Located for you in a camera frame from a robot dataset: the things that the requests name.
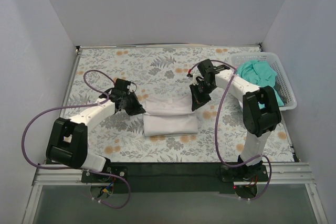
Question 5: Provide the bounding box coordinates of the white t shirt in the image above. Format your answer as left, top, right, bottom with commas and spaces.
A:
143, 95, 198, 137

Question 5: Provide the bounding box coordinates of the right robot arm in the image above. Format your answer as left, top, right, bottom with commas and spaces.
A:
187, 59, 281, 181

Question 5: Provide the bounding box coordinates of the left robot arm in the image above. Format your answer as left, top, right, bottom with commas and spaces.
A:
46, 79, 145, 182

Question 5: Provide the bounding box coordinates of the teal t shirt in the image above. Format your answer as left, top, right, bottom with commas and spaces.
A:
237, 60, 285, 106

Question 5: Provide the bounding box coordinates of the grey garment in basket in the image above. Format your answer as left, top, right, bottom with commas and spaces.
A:
274, 82, 288, 104

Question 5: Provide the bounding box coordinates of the white plastic laundry basket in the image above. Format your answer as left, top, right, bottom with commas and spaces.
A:
230, 52, 297, 111

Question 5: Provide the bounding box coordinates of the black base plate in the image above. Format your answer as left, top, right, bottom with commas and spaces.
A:
81, 161, 268, 195

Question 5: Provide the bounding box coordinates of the aluminium frame rail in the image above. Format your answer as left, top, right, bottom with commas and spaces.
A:
33, 162, 316, 185

